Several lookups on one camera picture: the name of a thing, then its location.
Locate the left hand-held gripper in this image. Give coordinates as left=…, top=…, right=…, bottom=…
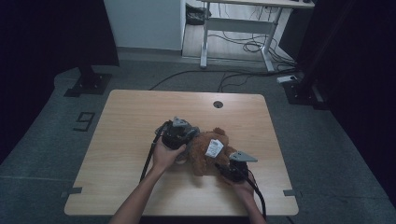
left=154, top=116, right=201, bottom=151

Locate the person's left hand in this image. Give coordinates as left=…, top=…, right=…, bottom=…
left=151, top=137, right=188, bottom=175

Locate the hand-held gripper cable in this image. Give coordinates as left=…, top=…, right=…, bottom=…
left=139, top=121, right=167, bottom=184
left=247, top=171, right=269, bottom=220

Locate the grey tape piece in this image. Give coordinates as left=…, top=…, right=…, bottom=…
left=60, top=186, right=84, bottom=199
left=282, top=189, right=304, bottom=198

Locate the right hand-held gripper cable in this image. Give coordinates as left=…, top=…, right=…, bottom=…
left=247, top=171, right=269, bottom=220

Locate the bundle of black cables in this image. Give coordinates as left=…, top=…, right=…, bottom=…
left=207, top=29, right=297, bottom=69

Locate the left hand-held gripper cable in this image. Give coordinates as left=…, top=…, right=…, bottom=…
left=139, top=121, right=167, bottom=184

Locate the white desk frame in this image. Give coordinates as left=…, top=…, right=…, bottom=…
left=199, top=0, right=316, bottom=73

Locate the long black floor cable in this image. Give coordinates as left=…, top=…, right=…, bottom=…
left=148, top=68, right=283, bottom=91

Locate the brown teddy bear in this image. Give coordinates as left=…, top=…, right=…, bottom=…
left=177, top=126, right=238, bottom=177

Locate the person's right hand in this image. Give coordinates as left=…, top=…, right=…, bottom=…
left=232, top=173, right=257, bottom=203

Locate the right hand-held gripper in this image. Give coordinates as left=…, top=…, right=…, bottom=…
left=217, top=150, right=260, bottom=184

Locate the black stand base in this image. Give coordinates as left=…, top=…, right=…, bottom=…
left=63, top=64, right=113, bottom=98
left=282, top=76, right=331, bottom=111

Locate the white power strip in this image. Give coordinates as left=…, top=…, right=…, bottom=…
left=276, top=75, right=299, bottom=85

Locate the dark curtain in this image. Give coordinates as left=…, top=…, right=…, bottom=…
left=295, top=0, right=396, bottom=200
left=0, top=0, right=120, bottom=164

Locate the white cabinet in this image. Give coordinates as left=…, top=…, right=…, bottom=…
left=103, top=0, right=187, bottom=52

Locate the black bag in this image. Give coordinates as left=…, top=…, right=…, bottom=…
left=185, top=2, right=207, bottom=26

